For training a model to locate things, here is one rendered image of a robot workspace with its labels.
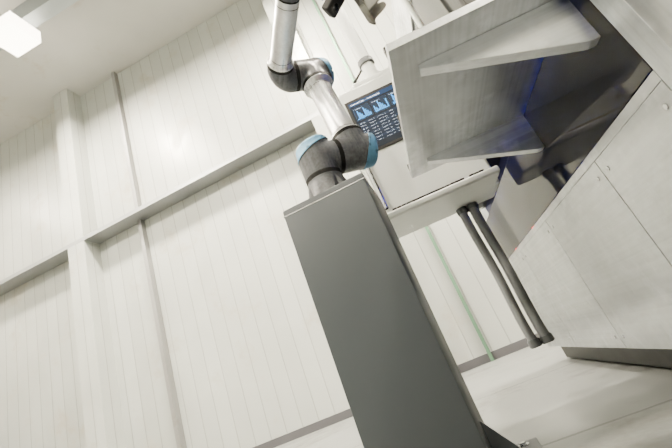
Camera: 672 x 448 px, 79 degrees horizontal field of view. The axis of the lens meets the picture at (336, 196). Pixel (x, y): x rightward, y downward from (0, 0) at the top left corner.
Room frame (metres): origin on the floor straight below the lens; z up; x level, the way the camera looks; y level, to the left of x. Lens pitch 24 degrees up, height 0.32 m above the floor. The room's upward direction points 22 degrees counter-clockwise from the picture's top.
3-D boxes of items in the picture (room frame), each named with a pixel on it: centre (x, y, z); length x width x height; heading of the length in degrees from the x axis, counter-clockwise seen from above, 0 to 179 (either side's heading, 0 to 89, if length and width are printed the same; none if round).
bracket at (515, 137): (1.24, -0.50, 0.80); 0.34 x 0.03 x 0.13; 84
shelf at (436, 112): (0.99, -0.48, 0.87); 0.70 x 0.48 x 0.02; 174
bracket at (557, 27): (0.75, -0.45, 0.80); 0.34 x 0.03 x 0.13; 84
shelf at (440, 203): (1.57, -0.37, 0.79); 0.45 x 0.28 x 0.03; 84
